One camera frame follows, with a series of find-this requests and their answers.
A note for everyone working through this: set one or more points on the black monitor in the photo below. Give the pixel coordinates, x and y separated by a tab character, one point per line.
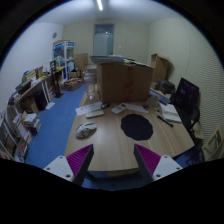
186	96

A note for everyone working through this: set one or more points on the stack of books on floor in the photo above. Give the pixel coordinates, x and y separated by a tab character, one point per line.
32	122

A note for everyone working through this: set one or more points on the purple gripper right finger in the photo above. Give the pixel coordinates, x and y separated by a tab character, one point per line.
152	166

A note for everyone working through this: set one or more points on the ceiling light tube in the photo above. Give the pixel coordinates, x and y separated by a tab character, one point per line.
100	6

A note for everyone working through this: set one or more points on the white flat remote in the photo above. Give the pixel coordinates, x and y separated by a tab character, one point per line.
94	114

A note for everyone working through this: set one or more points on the blue white vending cabinet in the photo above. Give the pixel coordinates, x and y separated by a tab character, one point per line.
63	54

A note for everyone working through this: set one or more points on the grey computer mouse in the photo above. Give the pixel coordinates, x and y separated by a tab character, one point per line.
85	129

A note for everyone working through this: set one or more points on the small black object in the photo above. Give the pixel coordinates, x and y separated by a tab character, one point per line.
105	105

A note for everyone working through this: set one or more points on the tall cardboard box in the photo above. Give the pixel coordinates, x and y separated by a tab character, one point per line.
160	64

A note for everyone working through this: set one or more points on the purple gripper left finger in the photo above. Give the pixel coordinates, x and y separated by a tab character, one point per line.
74	167

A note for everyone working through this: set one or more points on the large cardboard box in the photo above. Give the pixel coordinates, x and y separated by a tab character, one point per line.
119	82

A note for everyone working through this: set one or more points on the cardboard box on floor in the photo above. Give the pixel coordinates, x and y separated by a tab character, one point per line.
72	84

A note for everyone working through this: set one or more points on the wooden side desk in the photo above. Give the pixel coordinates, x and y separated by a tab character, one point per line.
33	95

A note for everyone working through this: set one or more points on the white paper sheet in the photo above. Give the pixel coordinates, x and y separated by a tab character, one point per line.
88	108

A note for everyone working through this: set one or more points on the black marker pen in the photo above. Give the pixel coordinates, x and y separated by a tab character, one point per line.
164	120

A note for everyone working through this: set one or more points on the black round mouse pad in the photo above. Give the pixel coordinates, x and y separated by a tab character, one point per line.
136	127

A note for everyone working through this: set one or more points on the white remote control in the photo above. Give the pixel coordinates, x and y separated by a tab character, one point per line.
119	108

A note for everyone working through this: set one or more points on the clear plastic jar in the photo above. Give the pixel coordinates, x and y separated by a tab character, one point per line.
90	81

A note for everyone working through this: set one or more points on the open notebook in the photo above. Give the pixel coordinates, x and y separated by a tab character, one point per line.
169	113

